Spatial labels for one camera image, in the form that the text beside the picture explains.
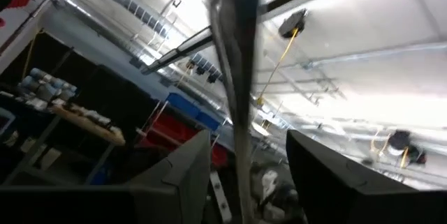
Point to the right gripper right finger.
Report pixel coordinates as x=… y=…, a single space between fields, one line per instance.
x=349 y=199

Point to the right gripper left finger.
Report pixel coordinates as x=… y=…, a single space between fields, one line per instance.
x=139 y=203

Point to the person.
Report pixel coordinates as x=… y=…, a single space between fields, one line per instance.
x=272 y=185

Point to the red storage bins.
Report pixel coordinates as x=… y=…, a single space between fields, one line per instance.
x=171 y=128

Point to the wooden workbench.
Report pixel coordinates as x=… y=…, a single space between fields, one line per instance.
x=91 y=124

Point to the blue storage bin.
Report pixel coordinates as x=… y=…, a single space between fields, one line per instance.
x=183 y=105
x=209 y=121

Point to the silver perforated bracket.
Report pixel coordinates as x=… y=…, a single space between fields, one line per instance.
x=220 y=196

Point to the black partition wall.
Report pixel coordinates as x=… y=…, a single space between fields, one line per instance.
x=104 y=88

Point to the black rail with light strips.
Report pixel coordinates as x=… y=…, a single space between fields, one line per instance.
x=181 y=51

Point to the silver ventilation duct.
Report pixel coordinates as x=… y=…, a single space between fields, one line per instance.
x=139 y=11

